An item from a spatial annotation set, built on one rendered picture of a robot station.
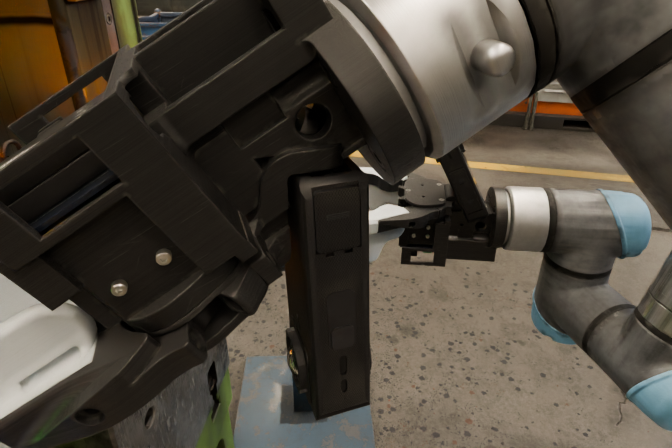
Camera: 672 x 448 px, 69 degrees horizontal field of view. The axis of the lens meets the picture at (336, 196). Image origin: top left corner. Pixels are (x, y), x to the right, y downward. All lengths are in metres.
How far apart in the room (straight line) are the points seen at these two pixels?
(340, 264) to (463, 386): 1.57
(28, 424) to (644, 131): 0.22
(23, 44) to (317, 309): 0.83
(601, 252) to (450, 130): 0.47
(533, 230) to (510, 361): 1.31
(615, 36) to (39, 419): 0.22
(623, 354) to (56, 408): 0.51
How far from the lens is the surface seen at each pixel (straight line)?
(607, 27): 0.18
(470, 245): 0.60
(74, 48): 0.93
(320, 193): 0.16
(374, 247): 0.55
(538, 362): 1.89
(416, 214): 0.54
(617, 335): 0.60
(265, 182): 0.16
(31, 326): 0.18
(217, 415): 1.11
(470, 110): 0.16
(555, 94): 4.14
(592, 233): 0.60
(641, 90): 0.18
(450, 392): 1.71
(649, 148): 0.19
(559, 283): 0.64
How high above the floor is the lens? 1.26
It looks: 27 degrees down
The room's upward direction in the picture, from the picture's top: straight up
